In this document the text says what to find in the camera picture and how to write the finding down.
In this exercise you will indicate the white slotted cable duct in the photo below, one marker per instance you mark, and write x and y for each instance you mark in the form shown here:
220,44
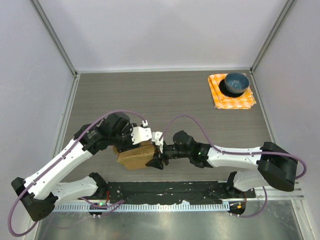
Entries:
183,207

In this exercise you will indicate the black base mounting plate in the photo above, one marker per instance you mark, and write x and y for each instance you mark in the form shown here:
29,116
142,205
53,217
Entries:
117,190

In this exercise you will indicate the blue ceramic bowl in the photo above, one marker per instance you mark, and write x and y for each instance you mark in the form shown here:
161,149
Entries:
236,82

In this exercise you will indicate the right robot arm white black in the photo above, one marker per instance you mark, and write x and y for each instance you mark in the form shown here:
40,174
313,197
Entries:
267,165

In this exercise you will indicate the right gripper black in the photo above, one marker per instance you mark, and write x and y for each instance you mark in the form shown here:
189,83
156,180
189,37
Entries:
157,162

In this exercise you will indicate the brown cardboard express box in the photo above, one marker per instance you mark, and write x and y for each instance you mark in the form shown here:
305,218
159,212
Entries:
136,158

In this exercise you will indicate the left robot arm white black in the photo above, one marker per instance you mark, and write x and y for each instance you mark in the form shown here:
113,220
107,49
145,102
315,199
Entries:
44,190

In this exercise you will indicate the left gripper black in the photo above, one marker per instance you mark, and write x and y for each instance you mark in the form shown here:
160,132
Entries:
129,145

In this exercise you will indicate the orange checkered cloth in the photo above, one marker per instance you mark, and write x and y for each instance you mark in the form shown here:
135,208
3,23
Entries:
221,101

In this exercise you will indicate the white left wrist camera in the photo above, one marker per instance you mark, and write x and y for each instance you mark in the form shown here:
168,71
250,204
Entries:
141,133

